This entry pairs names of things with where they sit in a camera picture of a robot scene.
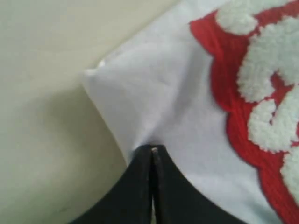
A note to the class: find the white t-shirt red Chinese patch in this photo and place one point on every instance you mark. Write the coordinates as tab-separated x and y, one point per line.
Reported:
222	96

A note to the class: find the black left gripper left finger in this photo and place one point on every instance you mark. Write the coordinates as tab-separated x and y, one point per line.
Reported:
129	201

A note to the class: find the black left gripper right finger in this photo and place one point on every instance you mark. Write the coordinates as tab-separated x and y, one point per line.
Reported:
176	200

